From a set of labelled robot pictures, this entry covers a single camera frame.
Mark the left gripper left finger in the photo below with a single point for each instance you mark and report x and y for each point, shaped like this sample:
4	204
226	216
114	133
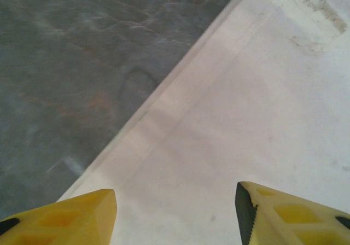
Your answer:
63	223

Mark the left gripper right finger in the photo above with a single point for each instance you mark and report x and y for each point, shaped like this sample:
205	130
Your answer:
287	223

